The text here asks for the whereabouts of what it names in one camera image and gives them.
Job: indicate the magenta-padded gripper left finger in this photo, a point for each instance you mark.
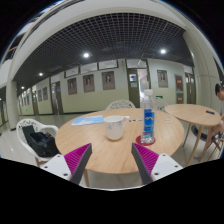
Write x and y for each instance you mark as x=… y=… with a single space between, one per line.
x=56 y=165

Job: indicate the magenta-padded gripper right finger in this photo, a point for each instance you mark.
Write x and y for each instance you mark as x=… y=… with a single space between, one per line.
x=163 y=165

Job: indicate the clear water bottle blue label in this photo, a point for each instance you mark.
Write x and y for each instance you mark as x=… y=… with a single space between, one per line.
x=148 y=121

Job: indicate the black bag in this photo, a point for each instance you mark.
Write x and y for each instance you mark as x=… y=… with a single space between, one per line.
x=41 y=143

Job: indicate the flat round red coaster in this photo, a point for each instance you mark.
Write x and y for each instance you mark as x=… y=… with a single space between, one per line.
x=138 y=140

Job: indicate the white plastic armchair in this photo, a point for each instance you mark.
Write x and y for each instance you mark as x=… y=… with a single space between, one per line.
x=23 y=133

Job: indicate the light blue booklet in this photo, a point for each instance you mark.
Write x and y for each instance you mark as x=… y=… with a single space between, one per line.
x=87 y=120

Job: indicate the round wooden side table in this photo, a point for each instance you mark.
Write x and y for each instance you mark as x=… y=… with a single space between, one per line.
x=193 y=115

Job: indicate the wooden folding chair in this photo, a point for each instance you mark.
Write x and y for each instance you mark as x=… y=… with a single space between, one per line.
x=220 y=145

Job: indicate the white cup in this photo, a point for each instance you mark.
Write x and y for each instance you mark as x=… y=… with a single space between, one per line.
x=114 y=128

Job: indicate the green exit sign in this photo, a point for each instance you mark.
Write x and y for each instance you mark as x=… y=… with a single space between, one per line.
x=159 y=97

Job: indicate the black phone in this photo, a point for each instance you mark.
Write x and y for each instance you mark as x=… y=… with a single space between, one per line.
x=210 y=112

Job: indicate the white lattice-back plastic chair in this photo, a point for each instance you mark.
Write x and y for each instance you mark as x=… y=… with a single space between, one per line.
x=120 y=104

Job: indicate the dark framed door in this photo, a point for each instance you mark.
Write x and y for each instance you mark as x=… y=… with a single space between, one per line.
x=136 y=88

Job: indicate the person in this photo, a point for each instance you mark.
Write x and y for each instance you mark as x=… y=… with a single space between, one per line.
x=220 y=93

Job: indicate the round ceiling lights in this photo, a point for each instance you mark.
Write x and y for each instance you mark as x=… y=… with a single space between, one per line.
x=86 y=55

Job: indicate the framed wall pictures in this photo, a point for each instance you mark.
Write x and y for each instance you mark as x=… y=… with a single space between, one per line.
x=108 y=80

